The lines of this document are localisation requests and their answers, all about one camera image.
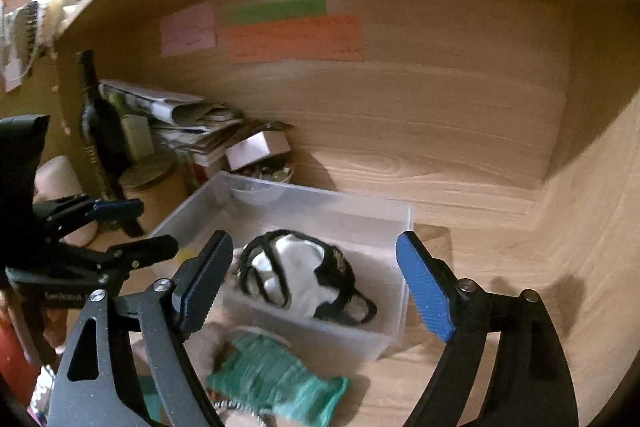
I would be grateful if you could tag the clear plastic storage box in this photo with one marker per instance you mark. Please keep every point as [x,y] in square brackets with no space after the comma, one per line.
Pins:
[320,227]

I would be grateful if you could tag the green knitted sock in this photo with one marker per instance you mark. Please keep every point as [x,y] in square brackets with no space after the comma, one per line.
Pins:
[275,374]

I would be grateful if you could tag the green sticky note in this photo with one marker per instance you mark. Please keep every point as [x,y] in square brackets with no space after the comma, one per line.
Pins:
[277,10]

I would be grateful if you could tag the round cardboard container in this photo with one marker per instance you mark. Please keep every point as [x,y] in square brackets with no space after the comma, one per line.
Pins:
[152,187]

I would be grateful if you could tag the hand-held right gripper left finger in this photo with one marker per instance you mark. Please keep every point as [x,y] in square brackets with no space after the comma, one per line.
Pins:
[199,287]

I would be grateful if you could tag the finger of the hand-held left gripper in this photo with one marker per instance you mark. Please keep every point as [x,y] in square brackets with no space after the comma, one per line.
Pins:
[117,209]
[145,249]

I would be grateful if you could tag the small open cardboard box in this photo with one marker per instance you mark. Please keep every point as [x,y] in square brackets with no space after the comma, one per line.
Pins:
[260,147]

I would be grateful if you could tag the black and white cloth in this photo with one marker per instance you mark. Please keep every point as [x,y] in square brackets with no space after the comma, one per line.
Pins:
[300,274]

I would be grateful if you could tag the pink sticky note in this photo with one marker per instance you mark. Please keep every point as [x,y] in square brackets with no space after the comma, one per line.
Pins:
[187,30]

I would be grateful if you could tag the dark glass bottle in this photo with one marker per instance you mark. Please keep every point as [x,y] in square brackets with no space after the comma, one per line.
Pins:
[100,127]

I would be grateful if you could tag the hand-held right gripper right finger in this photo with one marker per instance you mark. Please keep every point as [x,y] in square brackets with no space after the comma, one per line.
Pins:
[425,287]

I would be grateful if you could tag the beige soft toy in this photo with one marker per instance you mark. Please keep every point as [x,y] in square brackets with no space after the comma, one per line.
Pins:
[62,192]

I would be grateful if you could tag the orange sticky note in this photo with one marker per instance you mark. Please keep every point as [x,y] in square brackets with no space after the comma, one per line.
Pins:
[295,39]

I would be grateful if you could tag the glass bowl with small items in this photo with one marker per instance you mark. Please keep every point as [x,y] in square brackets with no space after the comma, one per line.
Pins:
[262,184]

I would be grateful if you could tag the stack of papers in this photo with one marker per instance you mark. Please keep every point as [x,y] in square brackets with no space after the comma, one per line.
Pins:
[185,119]

